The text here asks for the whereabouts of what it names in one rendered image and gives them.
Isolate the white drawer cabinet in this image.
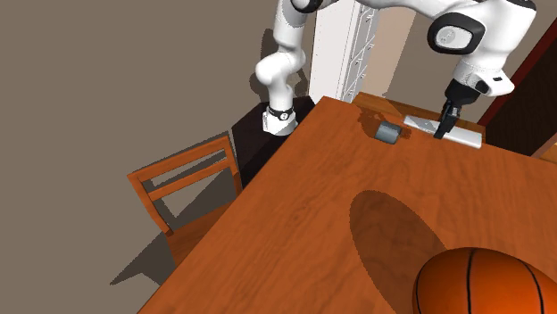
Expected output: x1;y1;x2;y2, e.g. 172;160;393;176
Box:
307;0;380;104

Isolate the wooden chair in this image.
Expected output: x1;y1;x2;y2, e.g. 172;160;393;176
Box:
126;134;245;269

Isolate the dark robot stand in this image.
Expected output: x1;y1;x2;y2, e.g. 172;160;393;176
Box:
230;95;317;190

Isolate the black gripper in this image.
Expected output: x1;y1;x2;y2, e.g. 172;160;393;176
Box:
433;78;480;141

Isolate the orange basketball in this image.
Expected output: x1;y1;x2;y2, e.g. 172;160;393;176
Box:
412;246;557;314

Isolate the dark door with red frame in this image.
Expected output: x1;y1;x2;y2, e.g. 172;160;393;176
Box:
477;17;557;159

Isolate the wooden table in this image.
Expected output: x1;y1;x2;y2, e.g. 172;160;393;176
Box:
136;95;557;314

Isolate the grey cylinder cup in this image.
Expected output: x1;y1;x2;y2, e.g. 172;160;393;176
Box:
373;120;402;146

